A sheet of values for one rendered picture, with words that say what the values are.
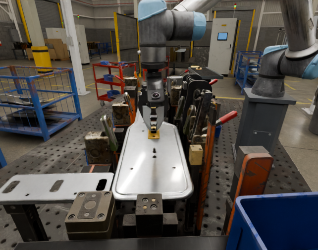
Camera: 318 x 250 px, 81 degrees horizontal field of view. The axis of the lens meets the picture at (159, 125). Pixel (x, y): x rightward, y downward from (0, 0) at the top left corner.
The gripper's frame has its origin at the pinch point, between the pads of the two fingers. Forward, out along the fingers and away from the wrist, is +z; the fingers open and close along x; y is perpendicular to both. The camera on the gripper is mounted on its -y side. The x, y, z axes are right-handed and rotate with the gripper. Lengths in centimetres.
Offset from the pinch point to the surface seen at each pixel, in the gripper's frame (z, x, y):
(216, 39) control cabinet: -29, -236, 684
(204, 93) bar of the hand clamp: -11.2, -15.8, 0.9
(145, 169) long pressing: 9.5, 2.7, -9.5
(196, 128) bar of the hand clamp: -0.3, -13.9, -1.7
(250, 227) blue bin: -6.1, -11.1, -40.5
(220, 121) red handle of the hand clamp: -2.2, -21.7, -0.8
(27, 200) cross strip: 9.6, 31.2, -20.1
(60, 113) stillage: 90, 164, 254
